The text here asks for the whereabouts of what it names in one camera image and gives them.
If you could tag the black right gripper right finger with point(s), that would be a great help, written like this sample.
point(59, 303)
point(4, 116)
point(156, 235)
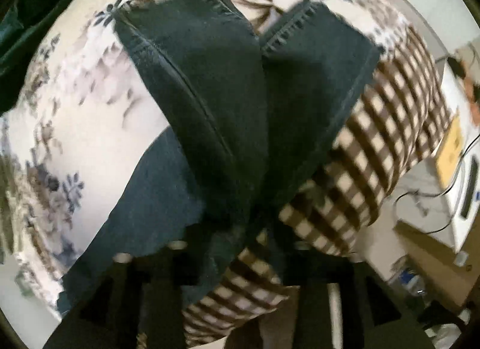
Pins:
point(336, 303)

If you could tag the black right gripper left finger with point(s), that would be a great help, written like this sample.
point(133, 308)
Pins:
point(137, 303)

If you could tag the dark blue denim pants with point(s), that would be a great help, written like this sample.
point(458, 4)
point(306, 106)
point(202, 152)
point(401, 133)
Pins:
point(250, 118)

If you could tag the plastic water bottle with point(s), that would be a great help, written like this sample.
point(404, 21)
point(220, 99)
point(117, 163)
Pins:
point(405, 279)

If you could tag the brown cardboard box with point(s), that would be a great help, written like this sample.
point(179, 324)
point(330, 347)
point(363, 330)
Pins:
point(454, 277)

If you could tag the white appliance with yellow label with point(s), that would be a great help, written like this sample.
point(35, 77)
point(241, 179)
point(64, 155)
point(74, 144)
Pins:
point(439, 196)

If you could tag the floral and plaid fleece blanket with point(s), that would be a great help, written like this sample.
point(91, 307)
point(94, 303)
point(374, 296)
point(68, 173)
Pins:
point(84, 118)

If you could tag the dark green cloth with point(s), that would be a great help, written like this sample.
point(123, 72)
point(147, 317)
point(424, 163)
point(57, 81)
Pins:
point(24, 23)

